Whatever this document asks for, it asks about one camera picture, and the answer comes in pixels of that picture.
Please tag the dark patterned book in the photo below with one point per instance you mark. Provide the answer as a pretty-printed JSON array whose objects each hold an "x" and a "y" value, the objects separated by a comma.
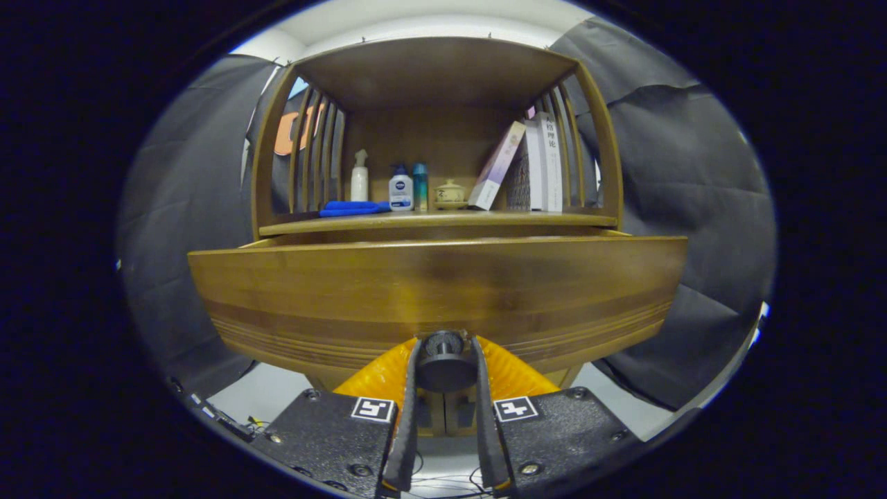
[{"x": 518, "y": 184}]

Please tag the white black rack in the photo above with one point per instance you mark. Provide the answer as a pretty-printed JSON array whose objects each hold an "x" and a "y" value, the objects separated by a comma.
[{"x": 761, "y": 322}]

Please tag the wooden drawer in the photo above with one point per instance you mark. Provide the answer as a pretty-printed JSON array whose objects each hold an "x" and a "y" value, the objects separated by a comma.
[{"x": 416, "y": 284}]

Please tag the white spray bottle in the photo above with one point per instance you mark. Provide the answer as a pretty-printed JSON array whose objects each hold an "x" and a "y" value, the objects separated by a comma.
[{"x": 359, "y": 184}]

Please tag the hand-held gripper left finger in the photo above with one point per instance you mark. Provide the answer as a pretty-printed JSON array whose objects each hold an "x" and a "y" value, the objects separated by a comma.
[{"x": 409, "y": 430}]

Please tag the white book black lettering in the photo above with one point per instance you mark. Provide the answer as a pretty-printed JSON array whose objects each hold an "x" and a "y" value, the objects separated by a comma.
[{"x": 552, "y": 163}]

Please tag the beige lidded ceramic cup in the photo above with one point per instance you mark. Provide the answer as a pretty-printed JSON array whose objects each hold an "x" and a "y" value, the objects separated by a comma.
[{"x": 450, "y": 195}]

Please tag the teal slim bottle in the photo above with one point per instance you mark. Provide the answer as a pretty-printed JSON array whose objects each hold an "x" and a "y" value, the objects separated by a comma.
[{"x": 420, "y": 187}]

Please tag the plain white book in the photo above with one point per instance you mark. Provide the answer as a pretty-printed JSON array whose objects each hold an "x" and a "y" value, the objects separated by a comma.
[{"x": 535, "y": 166}]

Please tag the blue folded cloth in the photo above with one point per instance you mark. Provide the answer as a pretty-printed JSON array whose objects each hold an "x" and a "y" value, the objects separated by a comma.
[{"x": 353, "y": 208}]

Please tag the white lotion bottle blue cap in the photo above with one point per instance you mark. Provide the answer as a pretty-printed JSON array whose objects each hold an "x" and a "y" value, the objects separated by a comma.
[{"x": 400, "y": 193}]

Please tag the pink purple book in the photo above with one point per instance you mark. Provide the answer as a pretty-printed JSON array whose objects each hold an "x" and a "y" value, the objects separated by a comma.
[{"x": 495, "y": 173}]

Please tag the wooden countertop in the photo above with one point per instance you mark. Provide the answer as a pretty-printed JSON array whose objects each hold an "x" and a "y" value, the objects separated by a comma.
[{"x": 443, "y": 220}]

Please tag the black round drawer knob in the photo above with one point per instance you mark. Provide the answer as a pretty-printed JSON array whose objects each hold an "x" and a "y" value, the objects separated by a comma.
[{"x": 445, "y": 371}]

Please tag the wooden cabinet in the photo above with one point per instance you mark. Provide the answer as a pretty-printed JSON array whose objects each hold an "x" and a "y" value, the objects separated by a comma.
[{"x": 429, "y": 76}]

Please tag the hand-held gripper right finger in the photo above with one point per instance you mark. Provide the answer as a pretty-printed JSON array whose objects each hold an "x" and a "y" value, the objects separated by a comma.
[{"x": 487, "y": 430}]

